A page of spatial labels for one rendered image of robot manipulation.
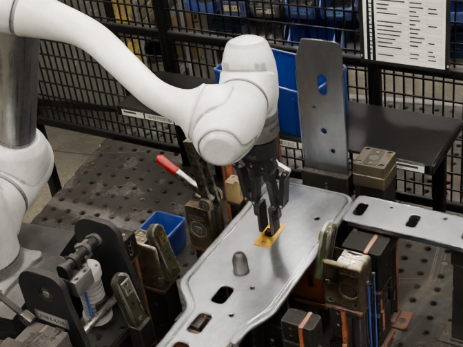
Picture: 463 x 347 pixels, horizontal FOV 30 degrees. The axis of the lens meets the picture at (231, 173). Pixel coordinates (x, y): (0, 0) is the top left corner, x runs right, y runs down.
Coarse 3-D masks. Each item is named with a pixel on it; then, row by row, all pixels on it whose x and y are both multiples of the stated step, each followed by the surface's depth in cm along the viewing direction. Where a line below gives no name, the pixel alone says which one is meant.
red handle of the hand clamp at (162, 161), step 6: (162, 156) 190; (156, 162) 190; (162, 162) 189; (168, 162) 189; (168, 168) 189; (174, 168) 189; (174, 174) 190; (180, 174) 189; (186, 174) 190; (186, 180) 189; (192, 180) 189; (192, 186) 189; (198, 192) 189
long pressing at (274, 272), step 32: (320, 192) 197; (256, 224) 189; (288, 224) 188; (320, 224) 187; (224, 256) 182; (256, 256) 180; (288, 256) 179; (192, 288) 174; (256, 288) 172; (288, 288) 171; (192, 320) 167; (224, 320) 166; (256, 320) 165
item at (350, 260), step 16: (336, 256) 174; (352, 256) 170; (368, 256) 169; (336, 272) 170; (352, 272) 167; (368, 272) 170; (336, 288) 172; (352, 288) 171; (368, 288) 170; (336, 304) 176; (352, 304) 172; (368, 304) 173; (336, 320) 178; (352, 320) 177; (336, 336) 181; (352, 336) 179; (368, 336) 181
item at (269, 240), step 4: (280, 224) 188; (284, 224) 188; (268, 228) 186; (280, 228) 187; (284, 228) 187; (264, 232) 186; (268, 232) 185; (276, 232) 186; (280, 232) 186; (260, 236) 185; (264, 236) 185; (268, 236) 185; (272, 236) 185; (276, 236) 185; (256, 240) 184; (260, 240) 184; (264, 240) 184; (268, 240) 184; (272, 240) 184; (256, 244) 183; (260, 244) 183; (264, 244) 183; (268, 244) 183
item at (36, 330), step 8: (32, 328) 159; (40, 328) 159; (48, 328) 158; (56, 328) 158; (24, 336) 158; (32, 336) 157; (40, 336) 156; (48, 336) 156; (56, 336) 156; (64, 336) 156; (32, 344) 155; (40, 344) 155; (48, 344) 155; (56, 344) 154; (64, 344) 156
